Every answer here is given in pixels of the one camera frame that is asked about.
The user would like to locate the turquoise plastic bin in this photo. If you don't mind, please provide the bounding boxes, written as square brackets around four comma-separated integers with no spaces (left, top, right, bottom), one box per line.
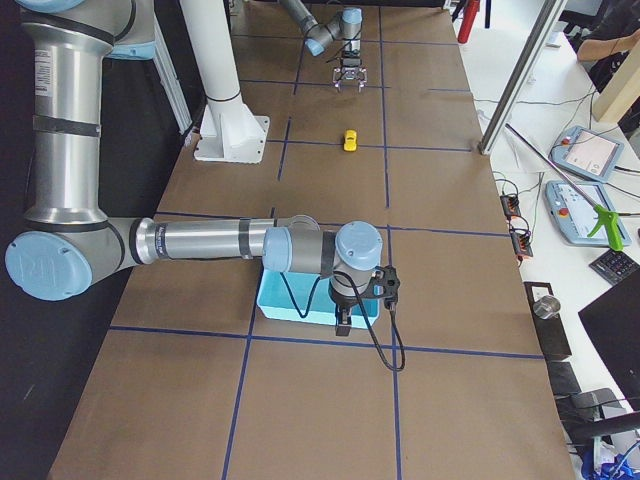
[256,268,383,331]

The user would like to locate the black camera cable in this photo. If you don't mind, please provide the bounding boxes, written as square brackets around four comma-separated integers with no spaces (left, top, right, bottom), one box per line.
[323,42,351,66]
[278,269,407,372]

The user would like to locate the teach pendant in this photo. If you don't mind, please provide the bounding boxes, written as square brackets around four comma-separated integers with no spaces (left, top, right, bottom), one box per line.
[545,180,631,247]
[550,126,624,182]

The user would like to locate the black flat box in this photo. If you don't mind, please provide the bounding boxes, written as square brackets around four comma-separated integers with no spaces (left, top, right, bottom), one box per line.
[523,281,572,361]

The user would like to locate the yellow beetle toy car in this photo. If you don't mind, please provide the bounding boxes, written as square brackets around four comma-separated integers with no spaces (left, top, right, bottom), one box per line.
[343,129,358,152]

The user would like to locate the black calculator keypad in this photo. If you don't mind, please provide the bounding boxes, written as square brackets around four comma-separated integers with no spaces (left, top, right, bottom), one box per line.
[589,249,639,285]

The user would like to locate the white camera stand post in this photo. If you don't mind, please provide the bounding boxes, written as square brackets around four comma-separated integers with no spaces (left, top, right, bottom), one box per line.
[180,0,270,164]

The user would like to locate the green handled grabber stick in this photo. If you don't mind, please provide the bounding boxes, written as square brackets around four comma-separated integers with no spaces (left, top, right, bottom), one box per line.
[505,123,623,251]

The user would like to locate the upper orange black connector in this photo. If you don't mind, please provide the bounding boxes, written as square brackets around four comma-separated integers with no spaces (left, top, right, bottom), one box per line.
[500,193,521,219]

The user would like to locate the upper teach pendant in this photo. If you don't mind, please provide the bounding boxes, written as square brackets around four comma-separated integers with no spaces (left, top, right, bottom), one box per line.
[550,126,624,182]

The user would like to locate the lower teach pendant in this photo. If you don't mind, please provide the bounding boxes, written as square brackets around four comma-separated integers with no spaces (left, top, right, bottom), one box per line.
[545,180,631,247]

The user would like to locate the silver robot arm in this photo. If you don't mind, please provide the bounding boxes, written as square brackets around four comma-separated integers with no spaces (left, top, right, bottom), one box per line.
[279,0,368,92]
[5,1,398,336]

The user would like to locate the aluminium frame post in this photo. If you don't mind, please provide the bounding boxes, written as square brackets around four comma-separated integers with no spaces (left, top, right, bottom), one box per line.
[478,0,567,155]

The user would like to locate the seated person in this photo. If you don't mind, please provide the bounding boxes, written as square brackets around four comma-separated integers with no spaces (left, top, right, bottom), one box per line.
[577,1,639,92]

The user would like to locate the red fire extinguisher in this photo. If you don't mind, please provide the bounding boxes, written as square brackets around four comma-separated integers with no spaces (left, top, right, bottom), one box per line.
[457,0,481,44]

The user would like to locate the lower orange black connector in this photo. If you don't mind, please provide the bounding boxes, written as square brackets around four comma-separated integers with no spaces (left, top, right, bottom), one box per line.
[509,227,533,260]

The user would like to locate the orange black connector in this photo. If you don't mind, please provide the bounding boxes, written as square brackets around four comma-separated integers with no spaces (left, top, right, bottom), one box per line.
[500,193,521,219]
[509,227,533,260]

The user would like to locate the silver metal cup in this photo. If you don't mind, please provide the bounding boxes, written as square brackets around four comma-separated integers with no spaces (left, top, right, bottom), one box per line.
[532,295,561,320]

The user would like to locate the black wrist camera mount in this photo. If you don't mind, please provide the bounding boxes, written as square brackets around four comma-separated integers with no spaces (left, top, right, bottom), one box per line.
[361,265,401,303]

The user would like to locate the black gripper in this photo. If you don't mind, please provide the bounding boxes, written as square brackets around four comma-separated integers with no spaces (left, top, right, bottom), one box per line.
[329,287,362,337]
[332,50,368,92]

